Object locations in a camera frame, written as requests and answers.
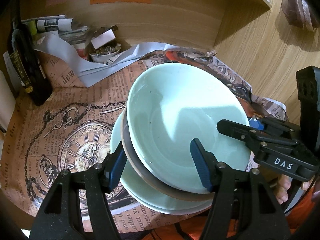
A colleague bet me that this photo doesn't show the rolled newspaper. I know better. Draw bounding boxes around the rolled newspaper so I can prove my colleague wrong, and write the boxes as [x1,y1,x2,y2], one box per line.
[21,15,75,33]

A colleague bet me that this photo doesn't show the newspaper print table mat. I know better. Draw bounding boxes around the newspaper print table mat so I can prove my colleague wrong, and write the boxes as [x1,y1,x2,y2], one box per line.
[0,50,289,240]

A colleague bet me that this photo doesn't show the white plate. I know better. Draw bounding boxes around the white plate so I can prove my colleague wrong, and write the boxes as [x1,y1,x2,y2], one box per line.
[150,204,213,215]

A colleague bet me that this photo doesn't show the white paper sheets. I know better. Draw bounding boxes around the white paper sheets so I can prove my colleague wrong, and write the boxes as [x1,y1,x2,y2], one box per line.
[34,34,180,88]

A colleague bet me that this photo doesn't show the green bowl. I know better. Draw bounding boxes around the green bowl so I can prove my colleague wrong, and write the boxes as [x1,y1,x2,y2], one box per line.
[126,63,251,195]

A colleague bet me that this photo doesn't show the small bowl of trinkets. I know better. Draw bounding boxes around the small bowl of trinkets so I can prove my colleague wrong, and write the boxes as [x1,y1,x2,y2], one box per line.
[89,45,122,63]

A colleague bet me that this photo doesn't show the dark glass bottle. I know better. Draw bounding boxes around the dark glass bottle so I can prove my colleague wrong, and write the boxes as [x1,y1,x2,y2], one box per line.
[7,17,53,106]

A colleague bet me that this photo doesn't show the wooden shelf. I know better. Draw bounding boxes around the wooden shelf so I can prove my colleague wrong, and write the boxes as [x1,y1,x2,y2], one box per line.
[237,0,272,20]

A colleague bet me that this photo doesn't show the pink bowl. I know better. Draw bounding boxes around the pink bowl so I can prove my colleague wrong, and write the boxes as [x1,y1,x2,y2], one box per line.
[120,107,215,202]

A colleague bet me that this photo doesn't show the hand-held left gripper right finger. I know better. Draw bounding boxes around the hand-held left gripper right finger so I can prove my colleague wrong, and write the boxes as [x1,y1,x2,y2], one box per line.
[190,138,292,240]

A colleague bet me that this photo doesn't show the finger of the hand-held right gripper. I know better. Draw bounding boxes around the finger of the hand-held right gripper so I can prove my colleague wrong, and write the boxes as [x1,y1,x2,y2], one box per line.
[249,116,302,143]
[216,119,295,153]

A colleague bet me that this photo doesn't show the small white box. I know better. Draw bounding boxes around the small white box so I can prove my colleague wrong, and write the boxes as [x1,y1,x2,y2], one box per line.
[90,29,118,50]

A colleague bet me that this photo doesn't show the green plate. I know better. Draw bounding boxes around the green plate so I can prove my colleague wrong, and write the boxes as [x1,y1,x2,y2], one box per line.
[109,110,215,215]

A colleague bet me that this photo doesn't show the person's right hand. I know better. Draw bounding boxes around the person's right hand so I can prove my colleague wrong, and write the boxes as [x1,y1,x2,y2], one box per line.
[275,174,292,205]

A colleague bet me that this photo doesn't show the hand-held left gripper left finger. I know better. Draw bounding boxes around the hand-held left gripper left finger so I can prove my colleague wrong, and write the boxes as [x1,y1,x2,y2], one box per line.
[29,145,128,240]

